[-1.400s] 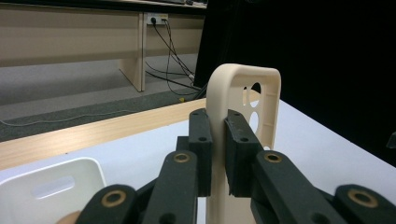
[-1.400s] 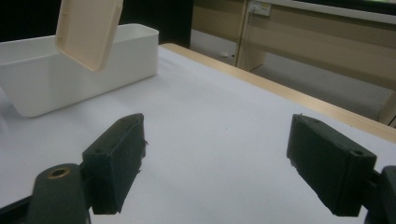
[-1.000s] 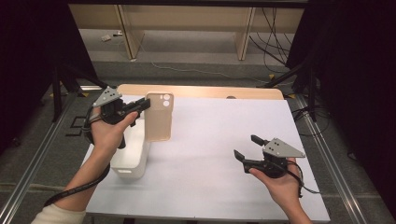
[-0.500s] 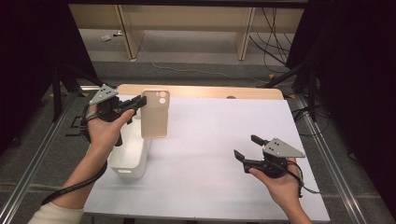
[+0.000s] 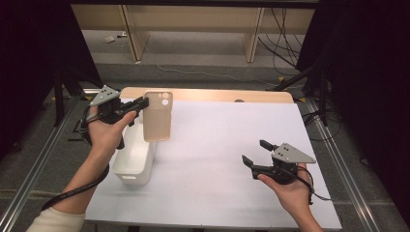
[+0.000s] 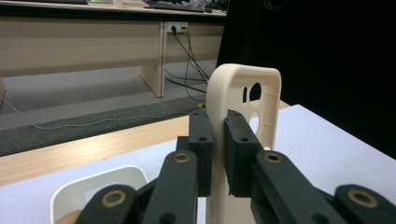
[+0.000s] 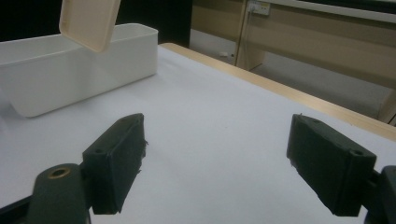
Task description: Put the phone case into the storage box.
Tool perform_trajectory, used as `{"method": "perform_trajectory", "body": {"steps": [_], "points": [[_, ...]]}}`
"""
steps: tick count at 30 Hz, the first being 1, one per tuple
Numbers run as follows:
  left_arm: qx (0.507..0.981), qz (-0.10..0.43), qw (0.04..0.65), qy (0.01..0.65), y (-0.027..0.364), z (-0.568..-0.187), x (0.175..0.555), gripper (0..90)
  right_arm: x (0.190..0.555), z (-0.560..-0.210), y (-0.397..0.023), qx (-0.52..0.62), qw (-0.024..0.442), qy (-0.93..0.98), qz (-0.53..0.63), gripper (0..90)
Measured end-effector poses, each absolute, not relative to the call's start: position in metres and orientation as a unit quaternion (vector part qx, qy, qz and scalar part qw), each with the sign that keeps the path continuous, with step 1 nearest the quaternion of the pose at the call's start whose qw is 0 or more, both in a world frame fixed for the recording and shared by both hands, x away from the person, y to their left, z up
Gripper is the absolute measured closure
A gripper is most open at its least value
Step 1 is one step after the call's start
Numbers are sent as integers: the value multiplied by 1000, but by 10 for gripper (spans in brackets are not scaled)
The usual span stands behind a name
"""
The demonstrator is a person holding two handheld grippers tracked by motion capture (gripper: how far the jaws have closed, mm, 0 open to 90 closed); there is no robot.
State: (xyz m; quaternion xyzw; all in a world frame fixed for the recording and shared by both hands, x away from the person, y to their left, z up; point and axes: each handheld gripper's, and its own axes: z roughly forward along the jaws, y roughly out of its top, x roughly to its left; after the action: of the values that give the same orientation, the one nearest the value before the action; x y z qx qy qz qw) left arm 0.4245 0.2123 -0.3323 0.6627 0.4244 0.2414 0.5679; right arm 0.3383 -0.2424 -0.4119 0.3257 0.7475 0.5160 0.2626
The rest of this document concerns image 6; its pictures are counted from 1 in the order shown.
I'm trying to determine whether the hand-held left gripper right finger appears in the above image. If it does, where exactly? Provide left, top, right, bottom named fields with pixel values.
left=224, top=108, right=264, bottom=198

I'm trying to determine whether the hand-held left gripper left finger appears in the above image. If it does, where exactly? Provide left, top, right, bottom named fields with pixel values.
left=176, top=108, right=215, bottom=198

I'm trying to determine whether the beige phone case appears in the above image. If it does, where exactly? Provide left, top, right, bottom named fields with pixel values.
left=205, top=63, right=283, bottom=224

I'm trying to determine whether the white plastic storage box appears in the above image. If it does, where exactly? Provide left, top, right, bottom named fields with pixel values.
left=49, top=164, right=149, bottom=224

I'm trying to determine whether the white board sheet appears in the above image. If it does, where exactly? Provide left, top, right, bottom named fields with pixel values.
left=0, top=104, right=396, bottom=224

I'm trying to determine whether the black curtain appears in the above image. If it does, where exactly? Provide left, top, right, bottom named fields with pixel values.
left=216, top=0, right=396, bottom=161

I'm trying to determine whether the black keyboard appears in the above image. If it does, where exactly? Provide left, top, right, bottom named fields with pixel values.
left=143, top=0, right=214, bottom=14

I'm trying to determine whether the beige wooden desk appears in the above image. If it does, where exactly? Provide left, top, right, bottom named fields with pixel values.
left=0, top=0, right=228, bottom=99

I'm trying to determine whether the bundle of black cables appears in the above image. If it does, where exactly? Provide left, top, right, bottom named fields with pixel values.
left=163, top=27, right=211, bottom=103

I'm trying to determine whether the white wall socket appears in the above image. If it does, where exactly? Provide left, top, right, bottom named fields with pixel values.
left=166, top=21, right=189, bottom=34

